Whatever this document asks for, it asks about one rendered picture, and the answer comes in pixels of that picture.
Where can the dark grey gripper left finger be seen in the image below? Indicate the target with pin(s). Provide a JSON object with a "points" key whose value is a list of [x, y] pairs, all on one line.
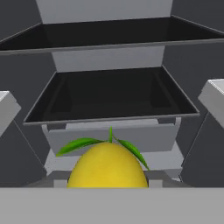
{"points": [[59, 182]]}

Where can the pale grey fridge door bin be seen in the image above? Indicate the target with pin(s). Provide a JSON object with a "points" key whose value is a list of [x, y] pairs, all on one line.
{"points": [[214, 97], [6, 109]]}

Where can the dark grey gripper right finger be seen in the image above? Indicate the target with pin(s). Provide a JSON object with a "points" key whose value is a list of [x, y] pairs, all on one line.
{"points": [[156, 182]]}

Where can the grey fridge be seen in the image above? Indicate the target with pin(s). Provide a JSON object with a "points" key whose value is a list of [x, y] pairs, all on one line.
{"points": [[108, 61]]}

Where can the grey fridge drawer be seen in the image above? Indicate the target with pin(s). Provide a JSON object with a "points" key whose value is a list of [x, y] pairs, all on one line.
{"points": [[157, 138]]}

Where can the black glass fridge shelf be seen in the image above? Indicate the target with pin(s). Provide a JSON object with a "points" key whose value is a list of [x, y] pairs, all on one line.
{"points": [[110, 32], [110, 93]]}

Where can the yellow lemon with green leaves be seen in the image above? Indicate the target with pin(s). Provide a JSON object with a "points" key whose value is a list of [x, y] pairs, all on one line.
{"points": [[108, 169]]}

